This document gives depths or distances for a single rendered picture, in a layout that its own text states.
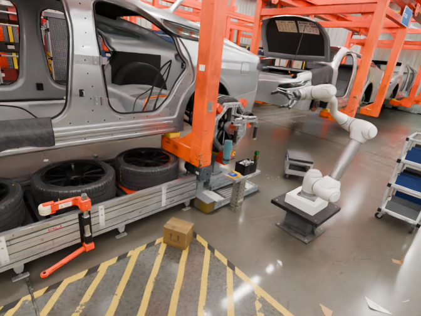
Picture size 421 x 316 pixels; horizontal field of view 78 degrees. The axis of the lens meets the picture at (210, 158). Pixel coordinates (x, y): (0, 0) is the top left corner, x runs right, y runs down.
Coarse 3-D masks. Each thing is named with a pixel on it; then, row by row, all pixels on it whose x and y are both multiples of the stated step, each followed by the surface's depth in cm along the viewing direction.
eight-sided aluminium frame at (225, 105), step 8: (224, 104) 278; (232, 104) 281; (240, 104) 290; (224, 112) 277; (240, 112) 303; (216, 120) 272; (216, 128) 276; (216, 136) 280; (216, 144) 285; (232, 144) 310
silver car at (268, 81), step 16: (336, 48) 582; (288, 64) 723; (304, 64) 789; (320, 64) 845; (336, 64) 542; (272, 80) 510; (288, 80) 496; (304, 80) 491; (336, 80) 882; (352, 80) 620; (368, 80) 696; (256, 96) 544; (272, 96) 516; (336, 96) 591; (368, 96) 762
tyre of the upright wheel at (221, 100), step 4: (224, 96) 287; (228, 96) 288; (220, 100) 279; (224, 100) 283; (228, 100) 287; (232, 100) 292; (236, 100) 296; (232, 140) 317; (212, 144) 293; (212, 148) 295; (216, 148) 300
